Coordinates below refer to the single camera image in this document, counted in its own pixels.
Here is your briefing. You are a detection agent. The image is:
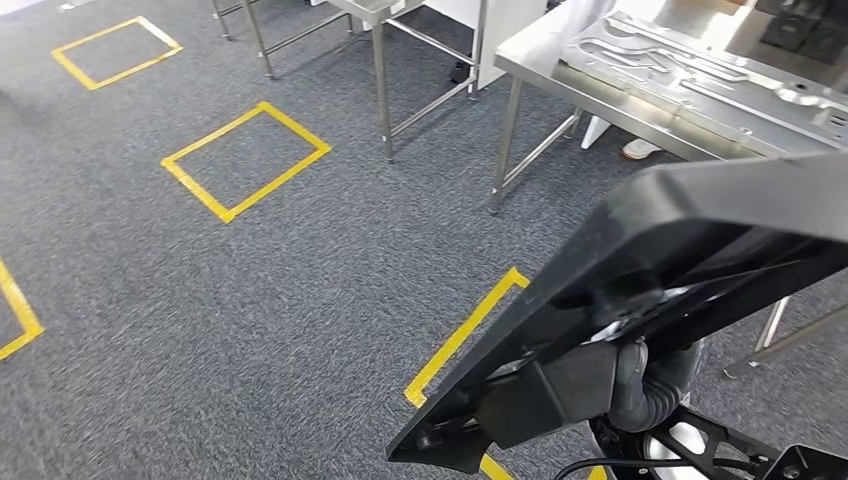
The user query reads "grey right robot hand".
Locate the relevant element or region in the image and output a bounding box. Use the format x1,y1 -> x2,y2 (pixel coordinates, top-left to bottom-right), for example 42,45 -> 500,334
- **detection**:
589,288 -> 692,433

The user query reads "black plastic frame part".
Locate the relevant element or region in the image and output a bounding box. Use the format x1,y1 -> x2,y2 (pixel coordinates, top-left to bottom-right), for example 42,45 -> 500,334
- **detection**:
386,152 -> 848,475

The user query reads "stainless steel workbench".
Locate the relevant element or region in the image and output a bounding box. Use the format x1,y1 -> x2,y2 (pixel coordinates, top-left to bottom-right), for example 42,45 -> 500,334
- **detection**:
488,0 -> 848,382

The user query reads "person's foot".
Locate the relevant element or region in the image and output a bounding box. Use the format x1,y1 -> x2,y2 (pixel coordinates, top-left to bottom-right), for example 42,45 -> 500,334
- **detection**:
621,137 -> 664,162

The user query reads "aluminium fixture plate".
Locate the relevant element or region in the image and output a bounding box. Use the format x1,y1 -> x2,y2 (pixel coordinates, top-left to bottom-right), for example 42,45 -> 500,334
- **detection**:
563,11 -> 848,155

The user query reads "white cabinet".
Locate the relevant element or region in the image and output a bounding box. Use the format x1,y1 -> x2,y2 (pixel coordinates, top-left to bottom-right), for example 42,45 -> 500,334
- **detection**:
423,0 -> 551,91

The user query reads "small stainless steel table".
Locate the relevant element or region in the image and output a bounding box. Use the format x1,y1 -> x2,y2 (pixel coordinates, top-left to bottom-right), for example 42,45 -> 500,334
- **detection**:
210,0 -> 356,81
324,0 -> 493,164

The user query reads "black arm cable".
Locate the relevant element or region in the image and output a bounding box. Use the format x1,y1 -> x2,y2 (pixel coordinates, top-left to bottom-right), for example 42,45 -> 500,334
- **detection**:
553,457 -> 763,480

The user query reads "black camera bracket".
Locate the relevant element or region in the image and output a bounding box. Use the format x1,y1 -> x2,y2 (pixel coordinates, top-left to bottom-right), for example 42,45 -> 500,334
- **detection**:
652,405 -> 790,480

